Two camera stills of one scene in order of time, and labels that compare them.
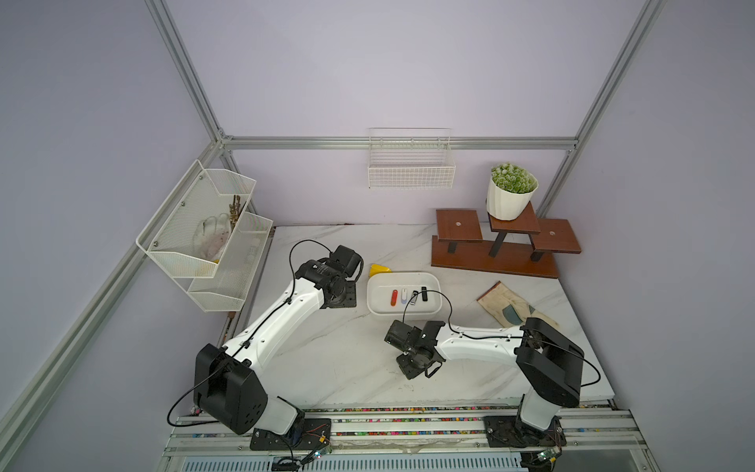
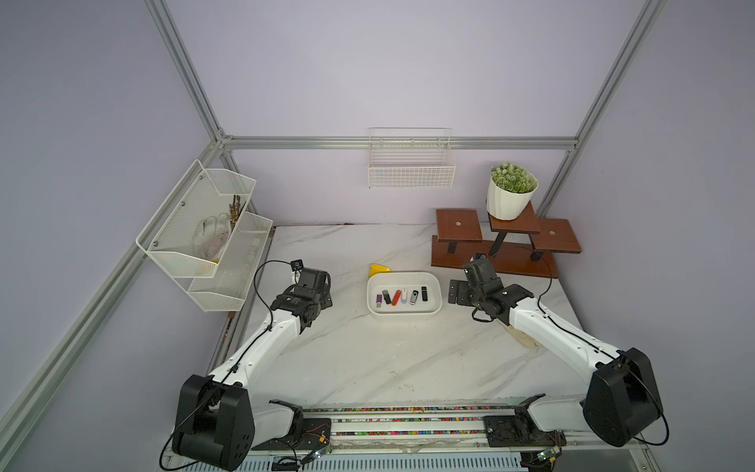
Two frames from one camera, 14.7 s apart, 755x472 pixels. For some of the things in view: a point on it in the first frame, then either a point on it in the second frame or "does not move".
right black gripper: [408, 370] -> [461, 293]
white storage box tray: [404, 293] does not move
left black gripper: [350, 300] -> [325, 298]
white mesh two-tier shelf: [205, 241] does not move
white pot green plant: [509, 192] does not move
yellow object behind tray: [377, 268] does not move
